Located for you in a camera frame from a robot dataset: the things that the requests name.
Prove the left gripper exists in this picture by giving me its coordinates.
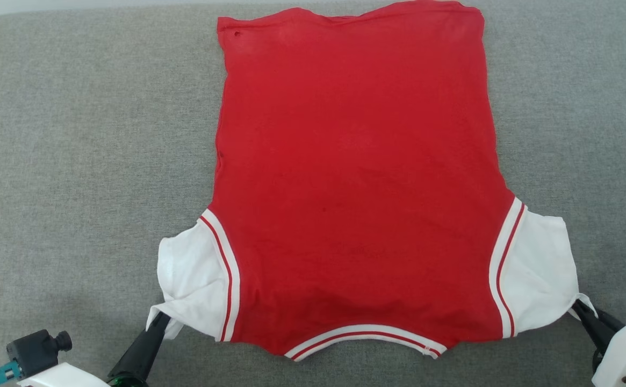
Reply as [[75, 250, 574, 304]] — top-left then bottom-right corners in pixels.
[[105, 312, 172, 387]]

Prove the red and white sports shirt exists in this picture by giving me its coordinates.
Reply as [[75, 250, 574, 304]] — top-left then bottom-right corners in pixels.
[[146, 0, 598, 362]]

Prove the grey fabric sofa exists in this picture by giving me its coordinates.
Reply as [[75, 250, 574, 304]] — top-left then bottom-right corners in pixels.
[[0, 0, 626, 387]]

